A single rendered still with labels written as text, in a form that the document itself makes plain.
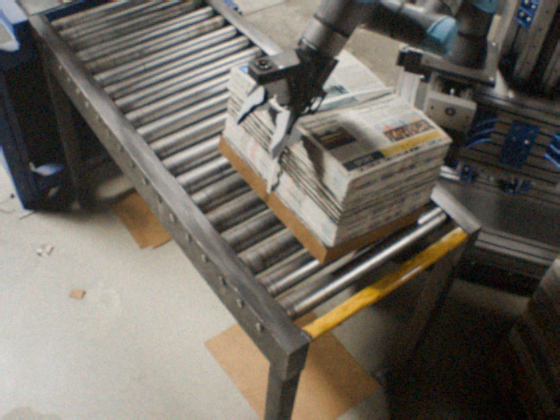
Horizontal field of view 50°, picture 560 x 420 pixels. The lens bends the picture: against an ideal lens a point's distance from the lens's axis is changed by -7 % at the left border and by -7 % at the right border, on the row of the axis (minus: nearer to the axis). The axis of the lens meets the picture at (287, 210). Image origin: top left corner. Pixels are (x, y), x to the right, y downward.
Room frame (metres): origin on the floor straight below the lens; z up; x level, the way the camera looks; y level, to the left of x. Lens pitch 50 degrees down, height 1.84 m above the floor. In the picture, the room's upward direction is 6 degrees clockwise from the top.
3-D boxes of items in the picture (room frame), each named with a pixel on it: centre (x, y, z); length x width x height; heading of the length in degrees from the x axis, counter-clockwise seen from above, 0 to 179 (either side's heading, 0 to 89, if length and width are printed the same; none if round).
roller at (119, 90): (1.37, 0.34, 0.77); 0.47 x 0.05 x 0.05; 132
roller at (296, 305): (0.79, -0.18, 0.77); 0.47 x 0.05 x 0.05; 132
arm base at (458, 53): (1.55, -0.46, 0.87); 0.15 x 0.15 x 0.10
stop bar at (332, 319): (0.72, -0.22, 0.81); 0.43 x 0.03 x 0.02; 132
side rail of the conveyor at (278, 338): (1.06, 0.40, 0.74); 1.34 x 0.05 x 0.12; 42
